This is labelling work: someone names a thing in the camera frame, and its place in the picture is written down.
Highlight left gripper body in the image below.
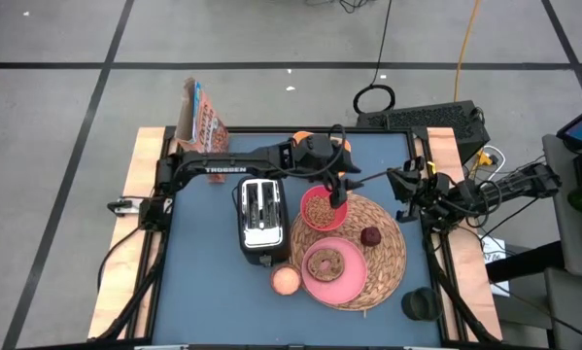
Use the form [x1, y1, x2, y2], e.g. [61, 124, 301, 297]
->
[290, 132, 353, 183]

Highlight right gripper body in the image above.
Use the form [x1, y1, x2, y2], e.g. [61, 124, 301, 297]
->
[395, 156, 450, 225]

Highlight brown bagel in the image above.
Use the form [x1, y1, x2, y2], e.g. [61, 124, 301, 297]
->
[305, 247, 346, 283]

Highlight orange extension cable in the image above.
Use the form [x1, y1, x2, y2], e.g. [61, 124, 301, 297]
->
[453, 0, 482, 103]

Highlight red bowl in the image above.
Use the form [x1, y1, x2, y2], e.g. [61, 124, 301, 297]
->
[299, 185, 349, 232]

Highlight round woven placemat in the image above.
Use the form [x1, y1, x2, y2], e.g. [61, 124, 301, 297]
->
[289, 192, 408, 312]

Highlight orange faceted tumbler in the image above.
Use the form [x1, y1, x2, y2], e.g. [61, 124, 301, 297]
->
[269, 263, 303, 298]

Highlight brown cereal pieces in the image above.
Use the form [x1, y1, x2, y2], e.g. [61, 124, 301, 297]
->
[304, 193, 338, 228]

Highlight Cheerios cereal box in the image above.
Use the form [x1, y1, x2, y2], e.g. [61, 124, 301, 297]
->
[174, 76, 231, 185]

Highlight orange plastic tray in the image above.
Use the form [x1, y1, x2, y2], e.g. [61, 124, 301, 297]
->
[291, 129, 354, 179]

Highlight grey desk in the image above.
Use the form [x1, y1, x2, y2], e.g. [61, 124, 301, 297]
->
[541, 133, 582, 281]

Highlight grey box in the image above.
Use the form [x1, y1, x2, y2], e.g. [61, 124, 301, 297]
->
[492, 266, 582, 350]

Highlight light wooden board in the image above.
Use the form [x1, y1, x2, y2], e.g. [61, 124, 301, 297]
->
[414, 126, 504, 341]
[86, 126, 180, 340]

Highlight black and silver toaster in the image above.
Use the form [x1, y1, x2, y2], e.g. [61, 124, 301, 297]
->
[235, 175, 292, 267]

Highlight black computer case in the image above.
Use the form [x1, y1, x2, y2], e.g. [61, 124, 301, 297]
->
[356, 99, 492, 165]

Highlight black aluminium table frame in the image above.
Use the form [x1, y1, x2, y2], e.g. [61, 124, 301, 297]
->
[88, 109, 503, 350]

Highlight dark green cup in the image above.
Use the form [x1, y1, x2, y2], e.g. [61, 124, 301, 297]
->
[399, 286, 443, 323]

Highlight white paper sheet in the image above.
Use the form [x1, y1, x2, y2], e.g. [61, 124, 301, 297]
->
[478, 234, 511, 298]

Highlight black coiled cable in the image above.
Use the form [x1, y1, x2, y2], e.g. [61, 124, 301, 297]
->
[352, 0, 397, 116]

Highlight thin long-handled spoon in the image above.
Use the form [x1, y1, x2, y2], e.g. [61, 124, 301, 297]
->
[347, 167, 401, 192]

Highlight black cable tangle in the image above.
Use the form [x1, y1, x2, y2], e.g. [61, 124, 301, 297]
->
[336, 0, 369, 15]

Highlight pink plate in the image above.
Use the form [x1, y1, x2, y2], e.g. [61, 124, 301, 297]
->
[300, 236, 369, 306]

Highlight dark red plum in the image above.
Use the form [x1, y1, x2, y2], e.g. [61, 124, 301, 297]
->
[359, 226, 383, 248]

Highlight black beam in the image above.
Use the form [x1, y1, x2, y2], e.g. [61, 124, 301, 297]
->
[484, 240, 566, 284]

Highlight yellow plug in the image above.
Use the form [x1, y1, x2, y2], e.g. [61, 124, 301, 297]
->
[473, 150, 495, 169]

